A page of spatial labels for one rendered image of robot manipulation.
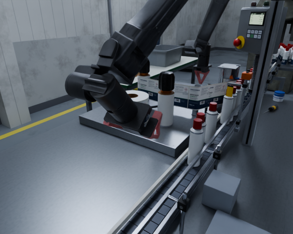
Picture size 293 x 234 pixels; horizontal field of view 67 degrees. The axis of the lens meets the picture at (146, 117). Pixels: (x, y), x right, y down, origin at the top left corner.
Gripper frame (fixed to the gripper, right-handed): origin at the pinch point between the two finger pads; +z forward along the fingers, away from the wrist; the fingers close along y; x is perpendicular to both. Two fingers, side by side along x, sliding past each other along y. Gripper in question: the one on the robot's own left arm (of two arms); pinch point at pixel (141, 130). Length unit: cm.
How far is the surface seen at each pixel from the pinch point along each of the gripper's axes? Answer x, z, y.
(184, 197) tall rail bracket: 9.7, 16.6, -11.9
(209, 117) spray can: -29, 44, -2
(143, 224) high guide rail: 20.4, 10.9, -6.3
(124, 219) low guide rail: 22.1, 15.6, 1.5
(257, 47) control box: -63, 33, -14
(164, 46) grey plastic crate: -204, 187, 148
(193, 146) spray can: -10.7, 34.0, -3.5
